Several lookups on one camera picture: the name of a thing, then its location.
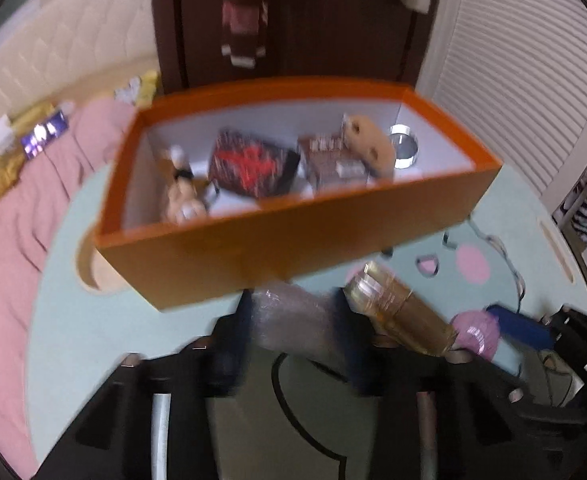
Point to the pink blanket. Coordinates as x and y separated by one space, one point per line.
23 240

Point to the tan plush toy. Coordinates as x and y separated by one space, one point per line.
368 142

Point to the orange cardboard box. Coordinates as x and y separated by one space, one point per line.
283 240

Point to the clear heart-shaped container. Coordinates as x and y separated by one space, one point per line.
403 155

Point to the gold perfume bottle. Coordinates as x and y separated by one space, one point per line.
403 317

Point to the anime figurine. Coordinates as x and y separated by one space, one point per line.
186 200

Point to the black red patterned pouch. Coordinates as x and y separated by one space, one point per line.
248 165

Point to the clear bubble wrap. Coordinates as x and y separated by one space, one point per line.
293 325

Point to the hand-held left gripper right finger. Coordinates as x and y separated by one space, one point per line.
353 350

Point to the cream tufted headboard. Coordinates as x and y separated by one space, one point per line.
63 35

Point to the cartoon printed desktop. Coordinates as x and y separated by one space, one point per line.
513 240

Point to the small brown box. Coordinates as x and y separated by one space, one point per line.
328 165

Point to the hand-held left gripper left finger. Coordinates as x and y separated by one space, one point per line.
228 350

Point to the white louvered door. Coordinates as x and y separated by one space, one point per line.
523 70

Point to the smartphone with lit screen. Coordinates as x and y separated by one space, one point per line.
43 135

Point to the dark wooden door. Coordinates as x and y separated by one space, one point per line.
323 25

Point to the striped maroon scarf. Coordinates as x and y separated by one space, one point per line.
243 10

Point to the yellow cartoon pillow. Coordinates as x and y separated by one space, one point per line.
141 87

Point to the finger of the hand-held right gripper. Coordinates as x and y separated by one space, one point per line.
518 329

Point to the white charger box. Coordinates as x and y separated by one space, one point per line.
0 135

